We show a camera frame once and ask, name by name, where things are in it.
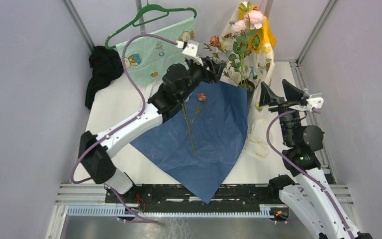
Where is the flower bunch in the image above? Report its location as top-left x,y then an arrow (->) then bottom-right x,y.
230,1 -> 267,80

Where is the black cloth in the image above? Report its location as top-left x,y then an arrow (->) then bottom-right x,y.
85,46 -> 124,110

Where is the blue wrapping paper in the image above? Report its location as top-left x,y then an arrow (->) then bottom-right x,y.
131,82 -> 248,203

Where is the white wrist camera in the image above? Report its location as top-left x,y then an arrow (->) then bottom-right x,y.
290,93 -> 324,113
176,40 -> 203,66

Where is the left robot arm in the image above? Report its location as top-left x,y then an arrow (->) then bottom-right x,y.
77,57 -> 226,203

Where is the black vase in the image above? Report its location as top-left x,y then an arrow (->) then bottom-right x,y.
238,80 -> 256,111

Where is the green clothes hanger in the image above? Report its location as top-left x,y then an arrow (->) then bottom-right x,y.
104,3 -> 197,50

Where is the small rust rose stem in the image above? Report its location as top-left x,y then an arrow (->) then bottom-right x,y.
191,93 -> 207,124

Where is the orange flower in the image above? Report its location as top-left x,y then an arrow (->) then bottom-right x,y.
202,35 -> 244,87

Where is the white plastic strip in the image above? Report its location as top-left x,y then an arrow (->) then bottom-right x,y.
144,83 -> 155,103

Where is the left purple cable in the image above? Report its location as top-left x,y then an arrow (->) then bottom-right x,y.
70,33 -> 160,224

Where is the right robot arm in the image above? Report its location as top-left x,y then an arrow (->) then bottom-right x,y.
259,79 -> 372,239

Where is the yellow patterned child shirt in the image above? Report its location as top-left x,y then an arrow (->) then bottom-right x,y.
217,1 -> 277,109

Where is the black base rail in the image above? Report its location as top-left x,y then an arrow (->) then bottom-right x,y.
104,183 -> 301,214

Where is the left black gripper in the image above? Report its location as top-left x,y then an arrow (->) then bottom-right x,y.
179,56 -> 227,102

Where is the green cartoon cloth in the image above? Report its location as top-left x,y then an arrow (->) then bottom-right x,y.
116,17 -> 195,86

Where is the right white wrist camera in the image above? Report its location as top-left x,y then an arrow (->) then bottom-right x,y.
290,93 -> 324,113

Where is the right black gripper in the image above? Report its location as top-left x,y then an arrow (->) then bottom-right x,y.
258,79 -> 304,145

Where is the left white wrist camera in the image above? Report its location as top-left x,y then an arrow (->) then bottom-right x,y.
176,40 -> 203,66

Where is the cream ribbon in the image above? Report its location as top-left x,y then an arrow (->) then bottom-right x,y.
243,118 -> 271,160

